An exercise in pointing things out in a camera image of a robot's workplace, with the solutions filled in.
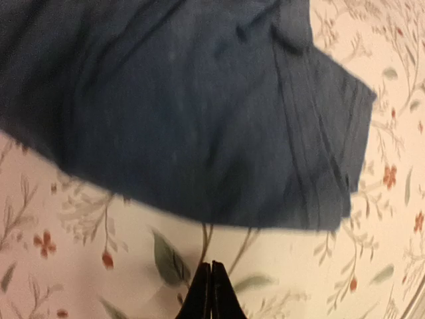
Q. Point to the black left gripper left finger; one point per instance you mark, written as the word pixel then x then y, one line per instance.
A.
pixel 197 304

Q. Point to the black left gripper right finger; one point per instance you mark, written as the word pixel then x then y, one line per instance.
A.
pixel 224 303

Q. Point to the teal blue garment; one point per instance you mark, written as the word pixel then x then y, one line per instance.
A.
pixel 223 112

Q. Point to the floral patterned table cloth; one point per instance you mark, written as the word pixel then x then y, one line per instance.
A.
pixel 70 250

